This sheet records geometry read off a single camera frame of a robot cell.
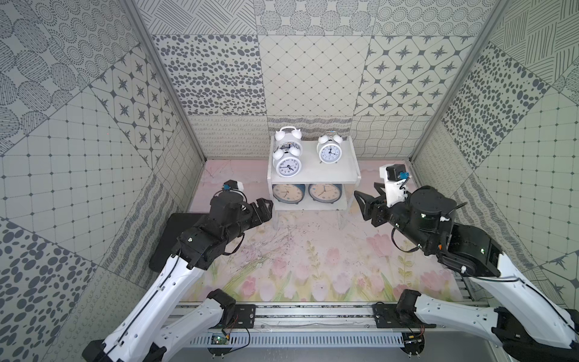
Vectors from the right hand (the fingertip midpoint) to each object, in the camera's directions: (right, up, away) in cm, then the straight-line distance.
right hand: (365, 192), depth 60 cm
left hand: (-27, -5, +8) cm, 28 cm away
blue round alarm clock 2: (-8, -1, +20) cm, 22 cm away
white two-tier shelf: (-2, +6, +13) cm, 15 cm away
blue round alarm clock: (-22, -2, +20) cm, 29 cm away
